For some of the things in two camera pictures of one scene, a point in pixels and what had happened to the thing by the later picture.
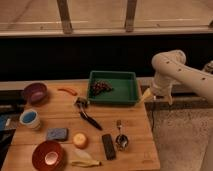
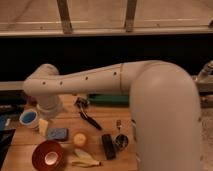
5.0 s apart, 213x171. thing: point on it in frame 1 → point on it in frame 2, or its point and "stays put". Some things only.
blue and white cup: x=30 y=119 stays put
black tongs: x=82 y=103 stays put
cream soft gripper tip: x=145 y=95 → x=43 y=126
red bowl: x=48 y=155 stays put
